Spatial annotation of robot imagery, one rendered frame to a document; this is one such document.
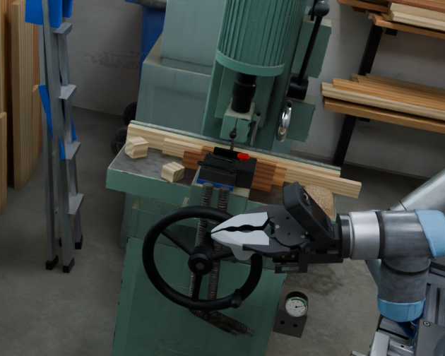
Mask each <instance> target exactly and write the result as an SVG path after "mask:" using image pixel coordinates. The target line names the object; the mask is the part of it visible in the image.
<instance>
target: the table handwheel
mask: <svg viewBox="0 0 445 356"><path fill-rule="evenodd" d="M233 217H234V216H233V215H231V214H229V213H227V212H225V211H223V210H220V209H217V208H213V207H209V206H185V207H181V208H177V209H174V210H171V211H170V212H168V213H166V214H164V215H163V216H161V217H160V218H158V219H157V220H156V221H155V222H154V223H153V224H152V226H151V227H150V229H149V230H148V232H147V234H146V236H145V239H144V241H143V247H142V260H143V266H144V269H145V271H146V274H147V276H148V278H149V280H150V281H151V283H152V284H153V285H154V287H155V288H156V289H157V290H158V291H159V292H160V293H161V294H162V295H163V296H165V297H166V298H168V299H169V300H170V301H172V302H174V303H175V304H178V305H180V306H182V307H186V308H188V309H193V310H197V311H204V312H213V311H219V310H223V309H228V308H230V307H231V305H230V302H231V299H232V296H233V293H232V294H231V295H229V296H226V297H223V298H220V299H199V298H198V296H199V291H200V286H201V281H202V277H203V275H207V274H209V273H210V272H211V271H212V269H213V265H214V262H215V261H217V260H220V259H225V258H227V257H231V256H234V254H233V252H232V250H227V251H222V252H218V253H214V251H213V240H214V239H212V238H211V232H206V239H205V240H203V241H202V242H201V243H200V244H199V245H198V246H197V247H194V248H193V249H192V248H191V247H190V246H189V245H187V244H186V243H184V242H183V241H182V240H180V239H179V238H178V237H176V236H175V235H174V234H172V233H171V232H170V231H169V230H168V229H167V228H166V227H168V226H169V225H171V224H172V223H175V222H177V221H179V220H183V219H187V218H206V219H210V220H214V221H217V222H219V223H223V222H225V221H227V220H229V219H230V218H233ZM160 234H162V235H164V236H166V238H168V239H169V240H171V241H172V242H174V243H175V244H176V245H177V246H178V247H179V248H181V249H182V250H183V251H185V252H186V253H187V254H188V255H190V257H189V260H188V267H189V269H190V270H191V272H193V273H195V274H196V277H195V282H194V289H193V293H192V297H188V296H186V295H183V294H182V293H180V292H177V291H176V290H175V289H173V288H172V287H170V286H169V285H168V284H167V283H166V282H165V281H164V280H163V278H162V277H161V275H160V274H159V272H158V270H157V268H156V266H155V261H154V247H155V243H156V240H157V238H158V237H159V235H160ZM250 258H251V269H250V273H249V276H248V278H247V280H246V282H245V283H244V284H243V286H241V288H240V290H241V291H242V301H243V300H245V299H246V298H247V297H248V296H249V295H250V294H251V293H252V292H253V291H254V289H255V288H256V286H257V285H258V283H259V281H260V278H261V274H262V269H263V257H262V255H260V254H257V253H255V254H252V255H251V257H250Z"/></svg>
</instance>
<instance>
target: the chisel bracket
mask: <svg viewBox="0 0 445 356"><path fill-rule="evenodd" d="M231 104H232V98H231V99H230V102H229V105H228V106H227V109H226V112H225V115H224V119H223V123H222V129H221V133H220V138H222V139H226V140H229V141H235V142H238V143H246V141H247V137H249V130H250V127H251V121H252V116H253V113H254V108H255V103H254V102H252V103H251V107H250V110H249V112H247V113H241V112H236V111H234V110H233V109H231ZM233 128H236V129H237V131H236V133H237V137H236V138H234V139H231V138H230V137H229V133H230V132H231V131H232V130H233Z"/></svg>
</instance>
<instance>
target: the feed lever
mask: <svg viewBox="0 0 445 356"><path fill-rule="evenodd" d="M314 11H315V14H316V15H317V16H316V20H315V23H314V27H313V30H312V33H311V37H310V40H309V44H308V47H307V50H306V54H305V56H304V61H303V63H302V67H301V70H300V73H299V77H295V76H293V77H291V79H290V84H289V88H288V91H287V96H288V97H291V98H294V99H298V100H304V99H305V96H306V93H307V88H308V84H309V81H308V79H305V78H304V75H305V72H306V70H307V65H308V63H309V59H310V56H311V53H312V50H313V47H314V43H315V40H316V36H317V34H318V31H319V27H320V24H321V21H322V18H323V16H326V15H327V14H328V13H329V11H330V6H329V4H328V3H327V2H326V1H319V2H317V3H316V5H315V7H314Z"/></svg>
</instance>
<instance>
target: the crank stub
mask: <svg viewBox="0 0 445 356"><path fill-rule="evenodd" d="M241 303H242V291H241V290H240V289H236V290H235V292H234V293H233V296H232V299H231V302H230V305H231V307H233V308H234V309H237V308H239V307H240V306H241Z"/></svg>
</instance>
